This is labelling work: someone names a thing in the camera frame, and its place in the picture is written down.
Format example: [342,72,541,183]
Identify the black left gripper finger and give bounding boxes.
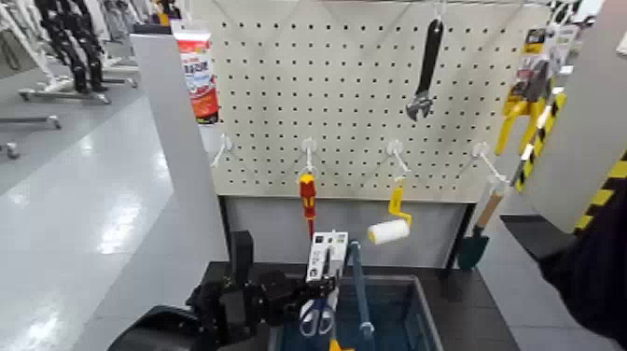
[299,289,335,305]
[300,276,341,294]

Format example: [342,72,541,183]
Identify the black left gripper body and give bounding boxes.
[253,270,307,327]

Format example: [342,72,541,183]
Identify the blue scissors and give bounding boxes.
[299,231,350,339]

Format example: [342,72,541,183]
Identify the grey plastic crate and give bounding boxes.
[268,273,445,351]

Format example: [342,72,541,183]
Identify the grey metal back panel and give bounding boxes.
[219,195,475,270]

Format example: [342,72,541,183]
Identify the red yellow screwdriver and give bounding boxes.
[299,173,317,241]

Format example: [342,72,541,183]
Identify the white pegboard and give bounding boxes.
[188,0,552,204]

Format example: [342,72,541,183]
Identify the grey partition panel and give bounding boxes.
[73,33,231,351]

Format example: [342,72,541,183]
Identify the red white sealant tube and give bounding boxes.
[171,20,220,126]

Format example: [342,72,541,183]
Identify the grey panel with hazard tape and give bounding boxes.
[509,0,627,234]

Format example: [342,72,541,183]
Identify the black humanoid robot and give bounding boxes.
[34,0,110,94]

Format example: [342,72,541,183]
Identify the white packaged tool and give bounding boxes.
[546,23,583,79]

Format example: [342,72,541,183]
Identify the white robot on stand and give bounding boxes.
[0,0,75,94]

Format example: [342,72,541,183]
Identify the blue handled tool in bin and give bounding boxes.
[342,239,377,351]

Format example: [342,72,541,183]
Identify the yellow handled paint roller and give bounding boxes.
[367,176,413,246]

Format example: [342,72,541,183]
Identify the green trowel wooden handle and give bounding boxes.
[457,190,506,271]

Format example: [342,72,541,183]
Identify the black handled adjustable wrench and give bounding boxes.
[404,18,446,122]

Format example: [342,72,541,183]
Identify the yellow handled pliers in package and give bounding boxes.
[494,27,564,158]

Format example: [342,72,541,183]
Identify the grey wheeled base frame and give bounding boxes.
[18,77,139,106]

